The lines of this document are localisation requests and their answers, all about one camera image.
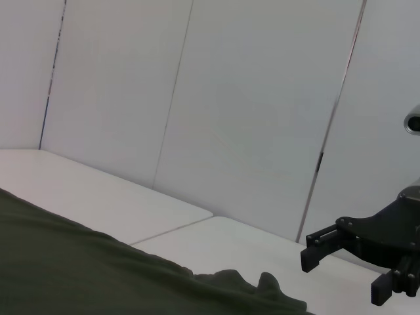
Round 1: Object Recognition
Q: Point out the dark green t-shirt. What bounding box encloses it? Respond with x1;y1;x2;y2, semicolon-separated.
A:
0;187;316;315

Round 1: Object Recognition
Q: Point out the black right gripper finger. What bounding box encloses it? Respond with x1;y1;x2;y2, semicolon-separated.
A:
369;253;420;306
300;224;361;273

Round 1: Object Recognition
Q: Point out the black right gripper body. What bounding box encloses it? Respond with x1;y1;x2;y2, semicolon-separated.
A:
335;184;420;269

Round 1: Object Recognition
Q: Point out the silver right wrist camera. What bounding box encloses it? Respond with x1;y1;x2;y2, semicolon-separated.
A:
402;103;420;135

